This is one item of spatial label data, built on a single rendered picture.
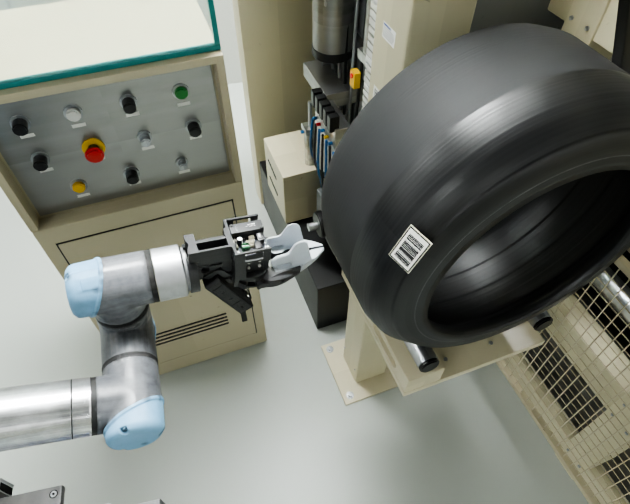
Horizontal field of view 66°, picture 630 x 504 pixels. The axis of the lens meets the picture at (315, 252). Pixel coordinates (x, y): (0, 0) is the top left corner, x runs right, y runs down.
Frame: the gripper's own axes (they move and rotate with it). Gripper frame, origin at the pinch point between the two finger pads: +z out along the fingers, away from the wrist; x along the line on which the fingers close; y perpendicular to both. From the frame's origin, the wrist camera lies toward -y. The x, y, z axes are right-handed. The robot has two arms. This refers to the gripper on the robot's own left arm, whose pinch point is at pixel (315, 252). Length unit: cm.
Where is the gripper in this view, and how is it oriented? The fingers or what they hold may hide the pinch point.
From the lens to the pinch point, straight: 77.5
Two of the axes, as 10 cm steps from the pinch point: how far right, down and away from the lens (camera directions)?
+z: 9.3, -1.9, 3.1
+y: 1.2, -6.6, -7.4
